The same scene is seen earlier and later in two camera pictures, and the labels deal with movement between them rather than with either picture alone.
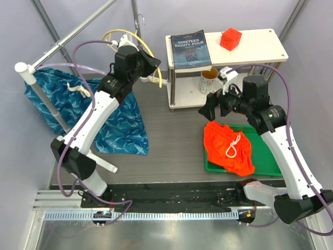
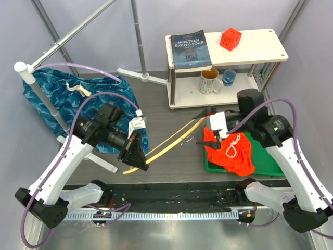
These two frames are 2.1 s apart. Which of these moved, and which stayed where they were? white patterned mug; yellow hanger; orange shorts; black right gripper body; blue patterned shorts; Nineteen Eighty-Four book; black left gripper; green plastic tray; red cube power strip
Moved: black right gripper body; black left gripper; yellow hanger
Stayed: red cube power strip; green plastic tray; orange shorts; blue patterned shorts; white patterned mug; Nineteen Eighty-Four book
